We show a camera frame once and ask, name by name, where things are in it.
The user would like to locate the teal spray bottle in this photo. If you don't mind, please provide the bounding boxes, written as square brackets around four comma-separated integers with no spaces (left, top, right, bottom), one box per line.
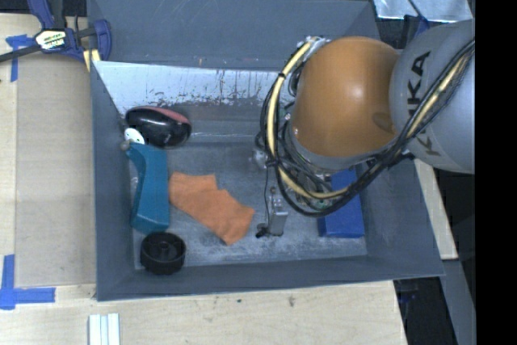
[119,127,171,235]

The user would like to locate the orange cloth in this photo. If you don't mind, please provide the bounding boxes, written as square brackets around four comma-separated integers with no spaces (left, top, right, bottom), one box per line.
[167,171,256,247]

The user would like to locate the grey metal bin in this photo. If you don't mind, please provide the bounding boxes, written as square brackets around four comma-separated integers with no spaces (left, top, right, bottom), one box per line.
[84,0,446,302]

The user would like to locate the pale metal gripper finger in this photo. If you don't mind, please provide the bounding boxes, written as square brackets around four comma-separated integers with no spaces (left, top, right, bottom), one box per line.
[267,208,290,237]
[270,186,284,212]

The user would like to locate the black round cap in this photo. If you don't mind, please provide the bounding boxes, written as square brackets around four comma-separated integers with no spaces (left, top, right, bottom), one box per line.
[139,231,187,276]

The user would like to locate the black and red oval brush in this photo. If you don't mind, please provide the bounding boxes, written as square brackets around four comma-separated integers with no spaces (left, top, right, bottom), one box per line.
[124,105,193,149]

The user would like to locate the blue box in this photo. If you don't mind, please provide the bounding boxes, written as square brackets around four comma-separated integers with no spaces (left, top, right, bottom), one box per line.
[316,167,367,239]

